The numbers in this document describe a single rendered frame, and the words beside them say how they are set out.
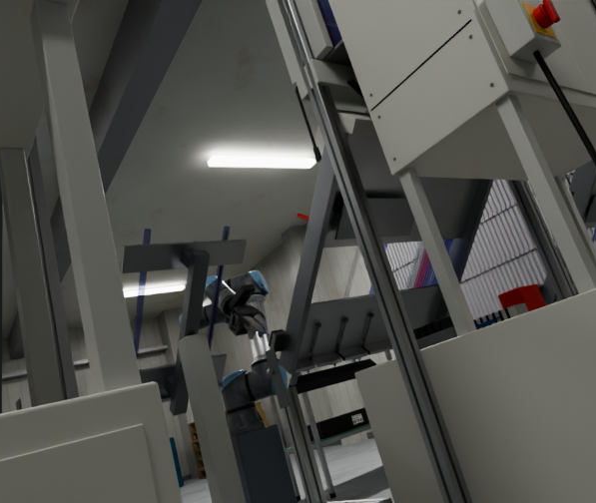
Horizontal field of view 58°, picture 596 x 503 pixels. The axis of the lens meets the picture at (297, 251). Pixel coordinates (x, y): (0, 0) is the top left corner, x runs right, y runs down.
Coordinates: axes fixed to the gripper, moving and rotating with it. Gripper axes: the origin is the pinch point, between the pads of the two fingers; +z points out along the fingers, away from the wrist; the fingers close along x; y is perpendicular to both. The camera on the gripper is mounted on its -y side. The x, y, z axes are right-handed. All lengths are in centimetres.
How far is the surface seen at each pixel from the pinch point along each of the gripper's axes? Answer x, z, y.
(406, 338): 2, 52, -28
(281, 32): 0, -19, -84
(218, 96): -128, -280, -29
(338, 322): -20.3, 10.7, -5.1
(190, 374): 31.6, 14.6, -0.6
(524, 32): -6, 51, -93
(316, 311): -10.1, 10.6, -10.4
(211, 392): 28.1, 20.1, 1.9
